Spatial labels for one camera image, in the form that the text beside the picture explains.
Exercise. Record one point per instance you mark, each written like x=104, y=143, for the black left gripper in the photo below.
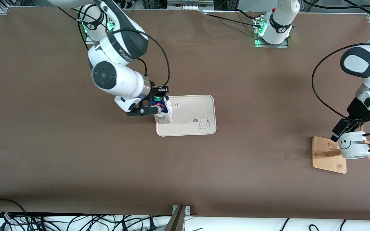
x=357, y=110

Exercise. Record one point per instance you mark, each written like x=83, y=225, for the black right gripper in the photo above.
x=155, y=92

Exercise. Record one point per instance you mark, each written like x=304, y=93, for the blue white milk carton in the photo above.
x=165, y=112

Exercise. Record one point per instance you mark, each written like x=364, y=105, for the white smiley face cup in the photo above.
x=353, y=146

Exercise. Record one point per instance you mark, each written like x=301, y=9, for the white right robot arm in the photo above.
x=117, y=77

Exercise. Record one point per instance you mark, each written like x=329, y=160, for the wooden cup stand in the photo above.
x=328, y=157

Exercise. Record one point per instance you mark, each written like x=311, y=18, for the cream rabbit print tray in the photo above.
x=191, y=109

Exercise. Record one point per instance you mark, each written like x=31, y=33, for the grey rack equipment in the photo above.
x=189, y=4

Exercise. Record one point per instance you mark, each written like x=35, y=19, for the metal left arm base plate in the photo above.
x=283, y=46

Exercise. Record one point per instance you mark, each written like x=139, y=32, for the aluminium profile post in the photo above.
x=177, y=219

